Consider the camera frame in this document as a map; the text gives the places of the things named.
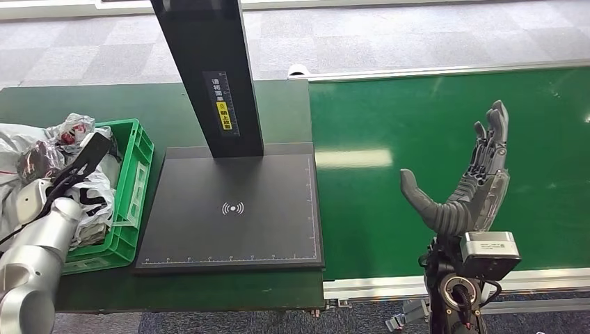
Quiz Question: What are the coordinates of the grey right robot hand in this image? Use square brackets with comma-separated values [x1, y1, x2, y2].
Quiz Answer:
[399, 99, 512, 239]

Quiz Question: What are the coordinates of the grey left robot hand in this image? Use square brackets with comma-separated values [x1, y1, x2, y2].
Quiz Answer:
[17, 140, 64, 185]

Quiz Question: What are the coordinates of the green plastic basket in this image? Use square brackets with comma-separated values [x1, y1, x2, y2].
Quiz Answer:
[60, 118, 156, 276]

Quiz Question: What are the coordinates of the black weighing device with column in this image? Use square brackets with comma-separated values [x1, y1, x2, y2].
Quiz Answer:
[132, 0, 326, 277]

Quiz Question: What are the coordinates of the green conveyor belt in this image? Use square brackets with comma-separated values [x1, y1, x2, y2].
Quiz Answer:
[308, 66, 590, 282]

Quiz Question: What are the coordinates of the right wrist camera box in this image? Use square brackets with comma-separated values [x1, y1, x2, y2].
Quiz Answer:
[459, 230, 523, 283]

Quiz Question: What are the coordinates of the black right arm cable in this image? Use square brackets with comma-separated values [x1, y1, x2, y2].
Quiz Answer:
[479, 278, 504, 308]

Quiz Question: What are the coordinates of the aluminium conveyor frame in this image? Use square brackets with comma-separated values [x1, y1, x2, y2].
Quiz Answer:
[287, 58, 590, 334]

